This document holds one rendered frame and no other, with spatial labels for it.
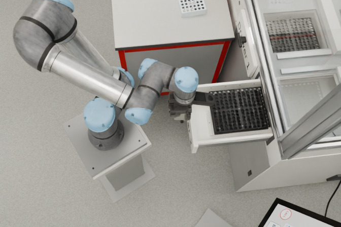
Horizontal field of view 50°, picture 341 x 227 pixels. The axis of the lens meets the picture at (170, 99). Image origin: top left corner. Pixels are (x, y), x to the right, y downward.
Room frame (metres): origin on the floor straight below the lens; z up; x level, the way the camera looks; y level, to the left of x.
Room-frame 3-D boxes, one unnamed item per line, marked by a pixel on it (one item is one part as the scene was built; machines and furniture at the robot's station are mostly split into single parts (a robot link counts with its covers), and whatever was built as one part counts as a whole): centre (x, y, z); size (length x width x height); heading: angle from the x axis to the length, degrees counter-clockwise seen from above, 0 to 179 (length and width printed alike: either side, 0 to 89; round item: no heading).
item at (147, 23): (1.22, 0.06, 0.38); 0.62 x 0.58 x 0.76; 11
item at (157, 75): (0.51, 0.06, 1.20); 0.11 x 0.11 x 0.08; 73
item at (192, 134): (0.51, -0.08, 0.87); 0.29 x 0.02 x 0.11; 11
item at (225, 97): (0.55, -0.28, 0.87); 0.22 x 0.18 x 0.06; 101
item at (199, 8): (1.12, -0.07, 0.78); 0.12 x 0.08 x 0.04; 106
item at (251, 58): (0.87, -0.32, 0.87); 0.29 x 0.02 x 0.11; 11
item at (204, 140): (0.55, -0.29, 0.86); 0.40 x 0.26 x 0.06; 101
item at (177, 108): (0.50, -0.04, 1.04); 0.09 x 0.08 x 0.12; 101
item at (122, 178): (0.43, 0.26, 0.38); 0.30 x 0.30 x 0.76; 37
